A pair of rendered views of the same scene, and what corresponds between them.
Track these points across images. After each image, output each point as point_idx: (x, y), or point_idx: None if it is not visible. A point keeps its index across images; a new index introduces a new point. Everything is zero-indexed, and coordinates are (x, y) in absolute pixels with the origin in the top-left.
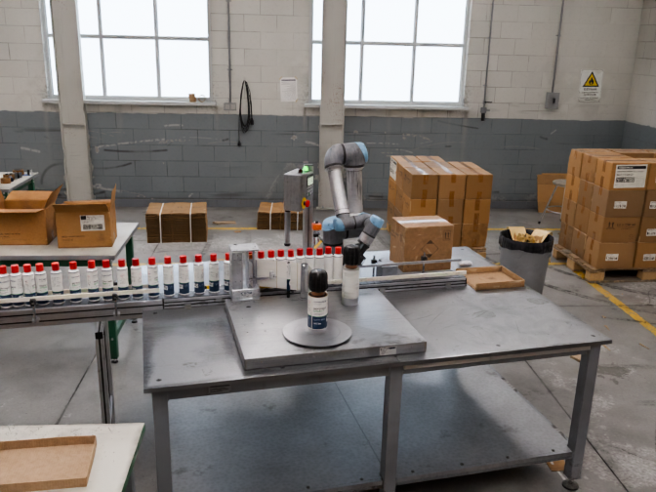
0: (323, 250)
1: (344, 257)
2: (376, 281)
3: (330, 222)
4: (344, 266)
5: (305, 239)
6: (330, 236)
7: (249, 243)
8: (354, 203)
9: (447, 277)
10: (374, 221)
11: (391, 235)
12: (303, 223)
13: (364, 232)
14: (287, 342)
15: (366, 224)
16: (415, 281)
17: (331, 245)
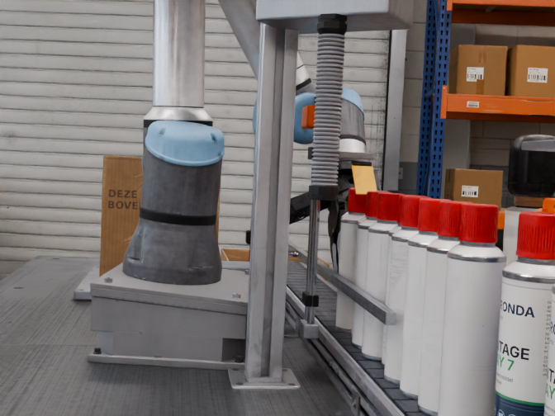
0: (189, 246)
1: (543, 174)
2: (329, 297)
3: (207, 130)
4: (534, 210)
5: (291, 178)
6: (215, 185)
7: (541, 140)
8: (203, 74)
9: (301, 267)
10: (359, 103)
11: (113, 209)
12: (268, 111)
13: (358, 139)
14: None
15: (342, 115)
16: (325, 281)
17: (213, 219)
